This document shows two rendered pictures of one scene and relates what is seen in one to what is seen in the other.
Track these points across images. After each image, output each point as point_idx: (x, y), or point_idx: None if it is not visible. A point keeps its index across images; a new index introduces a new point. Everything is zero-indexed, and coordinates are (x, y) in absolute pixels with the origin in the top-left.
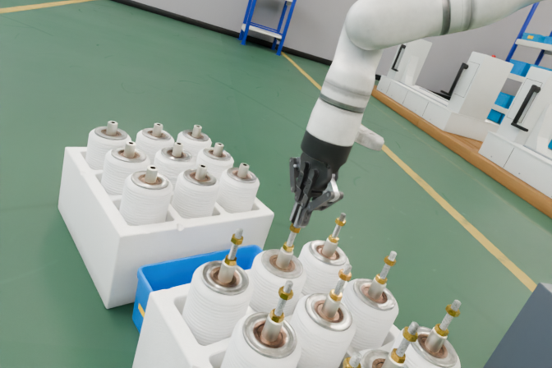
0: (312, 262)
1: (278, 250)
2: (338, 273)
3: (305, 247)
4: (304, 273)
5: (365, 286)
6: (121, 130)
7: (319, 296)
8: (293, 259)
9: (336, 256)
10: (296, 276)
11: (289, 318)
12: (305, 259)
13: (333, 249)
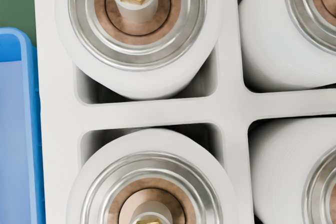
0: (157, 86)
1: (89, 199)
2: (221, 25)
3: (86, 65)
4: (205, 165)
5: None
6: None
7: (315, 193)
8: (142, 167)
9: None
10: (222, 217)
11: (234, 191)
12: (130, 91)
13: None
